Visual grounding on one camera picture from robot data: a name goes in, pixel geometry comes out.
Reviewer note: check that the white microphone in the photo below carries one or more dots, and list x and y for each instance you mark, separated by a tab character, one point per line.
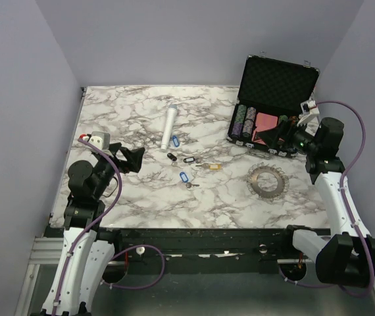
169	122

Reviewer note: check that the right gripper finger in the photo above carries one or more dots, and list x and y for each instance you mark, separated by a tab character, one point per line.
270	137
284	126

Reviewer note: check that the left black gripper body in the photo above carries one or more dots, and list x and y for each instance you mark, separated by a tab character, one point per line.
107	163

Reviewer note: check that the black key fob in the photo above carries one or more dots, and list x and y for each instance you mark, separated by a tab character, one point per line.
172	157

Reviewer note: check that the blue key tag far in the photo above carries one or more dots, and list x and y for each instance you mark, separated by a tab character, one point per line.
175	141

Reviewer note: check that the blue key tag near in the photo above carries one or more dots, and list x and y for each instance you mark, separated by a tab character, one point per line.
184	177

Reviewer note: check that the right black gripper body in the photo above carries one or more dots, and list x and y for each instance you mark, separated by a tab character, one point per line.
304	141

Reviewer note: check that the yellow key tag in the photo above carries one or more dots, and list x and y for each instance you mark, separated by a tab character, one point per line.
215	166

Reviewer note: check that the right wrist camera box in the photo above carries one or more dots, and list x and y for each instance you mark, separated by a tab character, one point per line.
309	112

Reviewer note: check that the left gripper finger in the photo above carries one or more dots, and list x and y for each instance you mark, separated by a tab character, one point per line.
132	154
134	163

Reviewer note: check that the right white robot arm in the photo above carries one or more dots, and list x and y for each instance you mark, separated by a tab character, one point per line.
348	257

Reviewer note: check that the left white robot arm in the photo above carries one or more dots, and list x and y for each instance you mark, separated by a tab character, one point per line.
86	249

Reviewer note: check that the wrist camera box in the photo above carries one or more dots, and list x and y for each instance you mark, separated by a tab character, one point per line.
100	140
309	112

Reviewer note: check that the black poker chip case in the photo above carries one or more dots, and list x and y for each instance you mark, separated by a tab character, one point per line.
273	88

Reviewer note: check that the black key tag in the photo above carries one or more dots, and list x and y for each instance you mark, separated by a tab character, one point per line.
189	160

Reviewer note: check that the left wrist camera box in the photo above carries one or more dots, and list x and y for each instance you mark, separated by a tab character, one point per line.
100	140

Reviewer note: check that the large metal keyring disc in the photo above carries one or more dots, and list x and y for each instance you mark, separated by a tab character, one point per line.
269	182

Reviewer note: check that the blue key tag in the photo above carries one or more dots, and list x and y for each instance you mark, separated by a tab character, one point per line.
184	177
175	141

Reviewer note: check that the pink playing card deck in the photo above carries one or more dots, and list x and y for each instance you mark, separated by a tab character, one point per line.
263	122

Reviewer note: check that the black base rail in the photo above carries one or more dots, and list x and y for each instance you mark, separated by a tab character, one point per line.
202	251

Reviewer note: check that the silver key on blue tag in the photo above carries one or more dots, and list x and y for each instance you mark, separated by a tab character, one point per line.
190	185

